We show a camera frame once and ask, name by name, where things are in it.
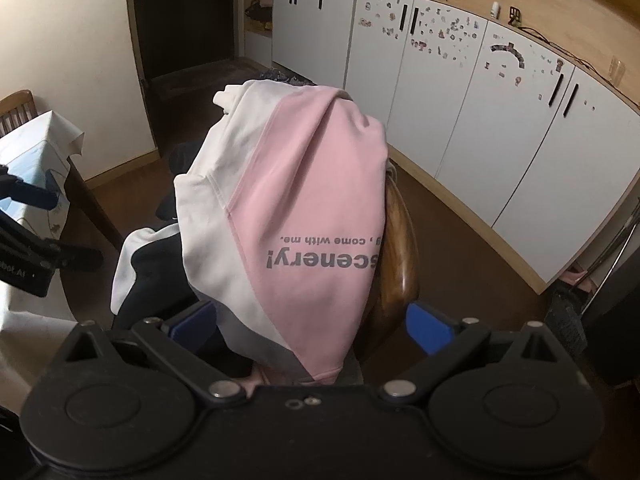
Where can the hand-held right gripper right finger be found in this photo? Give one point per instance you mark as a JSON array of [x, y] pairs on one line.
[[430, 327]]

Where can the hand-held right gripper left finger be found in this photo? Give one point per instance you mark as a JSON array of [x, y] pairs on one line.
[[192, 327]]

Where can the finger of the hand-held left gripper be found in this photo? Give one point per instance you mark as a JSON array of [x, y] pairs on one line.
[[65, 252], [30, 192]]

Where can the pink and white towel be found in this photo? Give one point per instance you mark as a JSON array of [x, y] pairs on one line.
[[300, 185]]

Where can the blue white printed tablecloth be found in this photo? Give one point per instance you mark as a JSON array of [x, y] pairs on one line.
[[25, 160]]

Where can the glossy wooden chair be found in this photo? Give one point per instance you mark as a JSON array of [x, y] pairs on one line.
[[395, 260]]

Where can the slatted wooden chair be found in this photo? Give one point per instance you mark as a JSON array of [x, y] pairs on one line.
[[17, 110]]

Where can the dark doormat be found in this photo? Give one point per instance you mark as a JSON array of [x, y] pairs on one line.
[[210, 77]]

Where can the white cabinet row with stickers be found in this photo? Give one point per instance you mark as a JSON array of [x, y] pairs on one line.
[[450, 110]]

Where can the dark door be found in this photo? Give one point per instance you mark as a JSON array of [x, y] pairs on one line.
[[175, 25]]

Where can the pile of shoes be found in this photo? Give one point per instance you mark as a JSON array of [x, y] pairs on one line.
[[282, 76]]

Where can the clear drinking glass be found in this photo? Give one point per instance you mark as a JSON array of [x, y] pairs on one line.
[[617, 71]]

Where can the small white bottle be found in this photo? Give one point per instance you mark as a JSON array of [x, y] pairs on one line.
[[495, 9]]

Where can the black power adapter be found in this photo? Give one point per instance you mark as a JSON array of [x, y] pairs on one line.
[[515, 13]]

